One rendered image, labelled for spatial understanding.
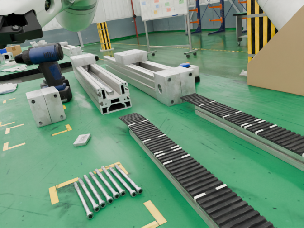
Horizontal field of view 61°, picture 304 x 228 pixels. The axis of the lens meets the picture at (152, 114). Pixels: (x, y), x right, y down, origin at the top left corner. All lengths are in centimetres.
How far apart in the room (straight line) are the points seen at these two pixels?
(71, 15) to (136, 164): 30
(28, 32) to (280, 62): 68
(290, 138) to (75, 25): 44
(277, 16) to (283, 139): 56
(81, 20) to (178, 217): 38
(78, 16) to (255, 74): 60
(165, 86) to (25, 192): 46
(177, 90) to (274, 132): 36
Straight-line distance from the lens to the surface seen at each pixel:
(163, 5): 670
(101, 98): 81
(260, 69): 89
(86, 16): 52
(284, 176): 47
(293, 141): 50
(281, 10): 97
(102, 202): 43
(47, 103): 85
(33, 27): 34
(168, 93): 78
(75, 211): 45
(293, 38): 81
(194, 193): 37
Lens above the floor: 105
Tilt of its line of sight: 21 degrees down
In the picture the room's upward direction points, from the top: 9 degrees counter-clockwise
